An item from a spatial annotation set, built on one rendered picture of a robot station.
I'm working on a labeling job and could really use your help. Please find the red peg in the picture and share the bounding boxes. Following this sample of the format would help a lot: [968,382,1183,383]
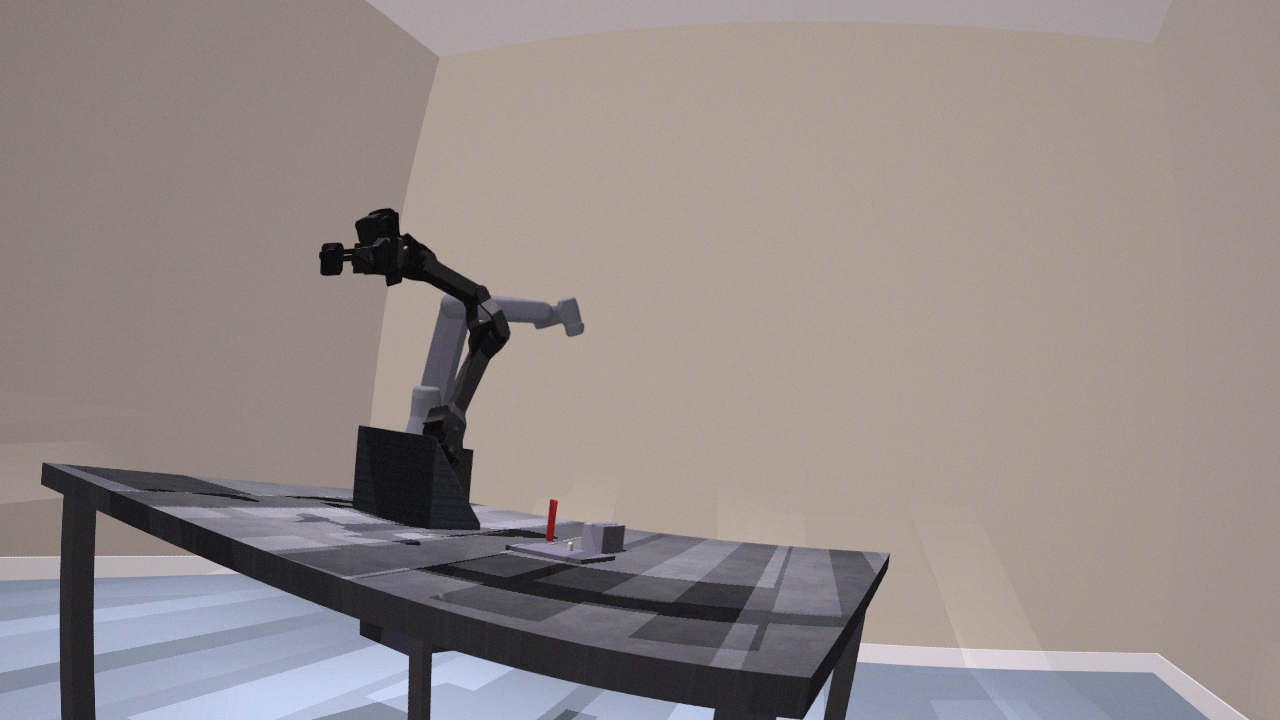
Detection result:
[547,498,558,541]

